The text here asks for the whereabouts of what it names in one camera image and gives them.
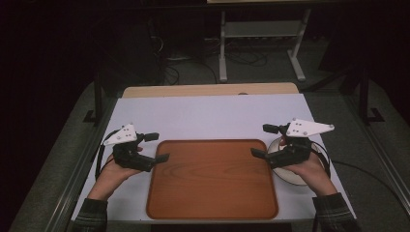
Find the white round plate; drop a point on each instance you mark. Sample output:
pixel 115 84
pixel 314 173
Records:
pixel 290 178

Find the light wooden table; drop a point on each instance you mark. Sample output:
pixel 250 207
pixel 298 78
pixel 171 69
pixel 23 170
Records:
pixel 209 89

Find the person's left hand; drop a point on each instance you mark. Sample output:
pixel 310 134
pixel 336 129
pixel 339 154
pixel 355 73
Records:
pixel 112 174

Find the small red object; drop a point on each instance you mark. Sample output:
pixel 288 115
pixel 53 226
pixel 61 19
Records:
pixel 283 140

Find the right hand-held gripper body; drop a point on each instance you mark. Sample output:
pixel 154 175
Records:
pixel 295 151

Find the black metal stand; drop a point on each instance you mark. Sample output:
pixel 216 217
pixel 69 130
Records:
pixel 366 100
pixel 97 103

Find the brown wooden tray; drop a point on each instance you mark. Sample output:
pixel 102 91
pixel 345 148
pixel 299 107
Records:
pixel 211 183

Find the person's right hand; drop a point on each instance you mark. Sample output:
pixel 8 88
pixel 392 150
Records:
pixel 312 169

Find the white metal stand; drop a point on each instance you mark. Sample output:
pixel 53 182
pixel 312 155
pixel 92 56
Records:
pixel 264 29

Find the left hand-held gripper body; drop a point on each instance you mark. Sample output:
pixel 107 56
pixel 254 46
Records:
pixel 129 154

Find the white table mat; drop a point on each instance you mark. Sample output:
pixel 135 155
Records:
pixel 209 116

